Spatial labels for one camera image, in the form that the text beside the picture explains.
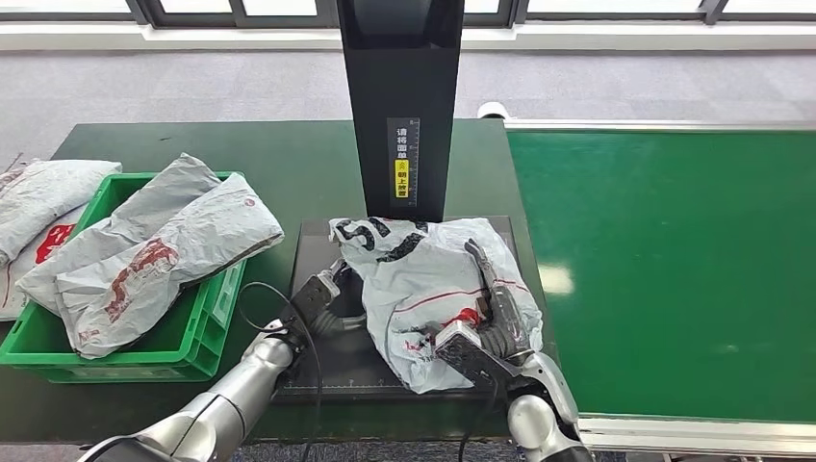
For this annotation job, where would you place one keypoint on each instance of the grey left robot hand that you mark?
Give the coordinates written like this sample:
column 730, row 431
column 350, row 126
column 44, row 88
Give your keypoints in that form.
column 334, row 319

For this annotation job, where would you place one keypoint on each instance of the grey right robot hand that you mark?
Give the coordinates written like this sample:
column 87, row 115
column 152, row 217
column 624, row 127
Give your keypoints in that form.
column 503, row 312

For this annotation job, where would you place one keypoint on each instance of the white parcel bag black print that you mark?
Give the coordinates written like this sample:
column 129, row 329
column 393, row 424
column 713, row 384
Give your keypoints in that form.
column 421, row 280

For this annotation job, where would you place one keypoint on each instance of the grey parcel bag red print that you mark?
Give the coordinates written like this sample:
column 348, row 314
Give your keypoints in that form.
column 210, row 229

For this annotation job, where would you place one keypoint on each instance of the plain grey parcel bag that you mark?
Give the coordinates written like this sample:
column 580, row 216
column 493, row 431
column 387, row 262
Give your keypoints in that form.
column 153, row 204

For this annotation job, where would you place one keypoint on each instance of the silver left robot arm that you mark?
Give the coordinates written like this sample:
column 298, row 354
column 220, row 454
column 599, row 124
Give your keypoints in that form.
column 217, row 408

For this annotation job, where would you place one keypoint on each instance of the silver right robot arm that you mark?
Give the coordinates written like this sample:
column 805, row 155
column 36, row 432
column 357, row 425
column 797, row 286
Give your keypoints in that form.
column 542, row 408

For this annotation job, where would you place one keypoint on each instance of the green conveyor belt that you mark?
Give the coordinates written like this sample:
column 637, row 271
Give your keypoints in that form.
column 637, row 223

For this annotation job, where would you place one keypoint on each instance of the white round conveyor end cap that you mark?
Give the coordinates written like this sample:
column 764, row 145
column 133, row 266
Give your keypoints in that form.
column 493, row 110

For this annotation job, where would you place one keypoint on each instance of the black inbound scanner machine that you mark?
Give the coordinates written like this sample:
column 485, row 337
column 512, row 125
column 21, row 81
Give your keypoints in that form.
column 401, row 127

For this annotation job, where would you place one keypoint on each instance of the crumpled grey parcel bag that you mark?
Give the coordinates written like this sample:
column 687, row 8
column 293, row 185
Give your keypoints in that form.
column 44, row 191

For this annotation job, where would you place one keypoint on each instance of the green plastic crate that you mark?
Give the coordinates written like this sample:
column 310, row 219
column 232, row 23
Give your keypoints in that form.
column 191, row 338

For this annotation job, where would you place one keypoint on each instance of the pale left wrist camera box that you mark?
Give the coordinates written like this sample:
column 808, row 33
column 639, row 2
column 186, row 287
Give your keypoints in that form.
column 315, row 293

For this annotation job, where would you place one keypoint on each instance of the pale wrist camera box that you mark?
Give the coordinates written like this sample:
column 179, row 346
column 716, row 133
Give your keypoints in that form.
column 472, row 351
column 315, row 293

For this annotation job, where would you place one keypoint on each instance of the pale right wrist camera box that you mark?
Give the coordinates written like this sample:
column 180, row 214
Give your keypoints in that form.
column 472, row 351

